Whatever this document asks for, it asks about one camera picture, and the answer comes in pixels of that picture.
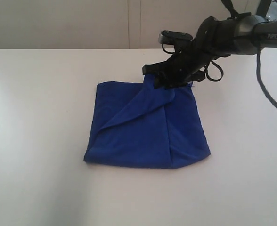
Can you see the black window frame post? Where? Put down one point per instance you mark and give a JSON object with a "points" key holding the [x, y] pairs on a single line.
{"points": [[263, 7]]}

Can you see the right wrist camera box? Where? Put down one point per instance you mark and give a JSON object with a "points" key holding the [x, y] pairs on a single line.
{"points": [[178, 40]]}

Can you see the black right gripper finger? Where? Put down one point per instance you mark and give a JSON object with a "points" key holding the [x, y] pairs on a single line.
{"points": [[155, 69], [160, 82]]}

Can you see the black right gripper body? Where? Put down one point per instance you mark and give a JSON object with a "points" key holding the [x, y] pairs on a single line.
{"points": [[191, 62]]}

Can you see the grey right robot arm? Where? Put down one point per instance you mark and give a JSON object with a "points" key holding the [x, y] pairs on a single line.
{"points": [[251, 35]]}

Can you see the blue towel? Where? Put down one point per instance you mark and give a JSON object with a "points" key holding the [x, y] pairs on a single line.
{"points": [[135, 125]]}

